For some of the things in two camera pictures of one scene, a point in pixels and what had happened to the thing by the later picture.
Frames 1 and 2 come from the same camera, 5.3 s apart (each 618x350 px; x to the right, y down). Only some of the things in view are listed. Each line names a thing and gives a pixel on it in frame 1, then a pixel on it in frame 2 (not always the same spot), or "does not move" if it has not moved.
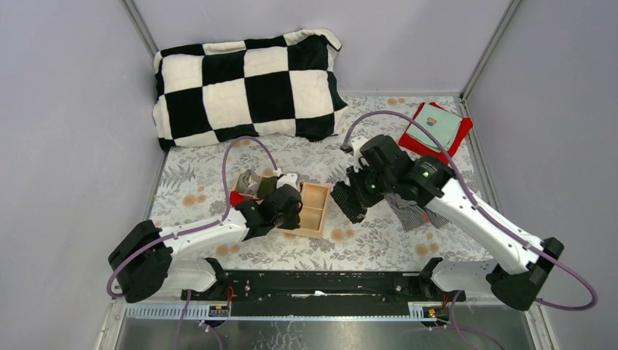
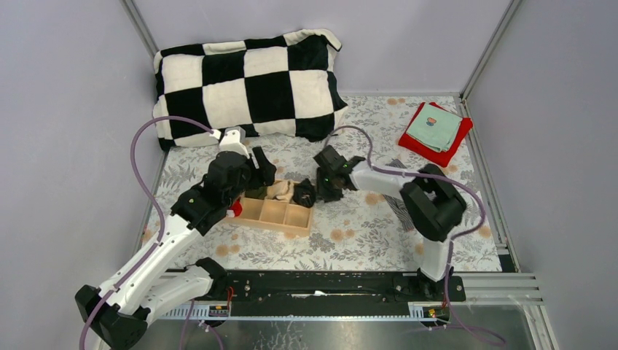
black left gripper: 295,220 → 267,170
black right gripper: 355,180 → 324,195
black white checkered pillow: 286,85 does not move
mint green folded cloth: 442,125 does not move
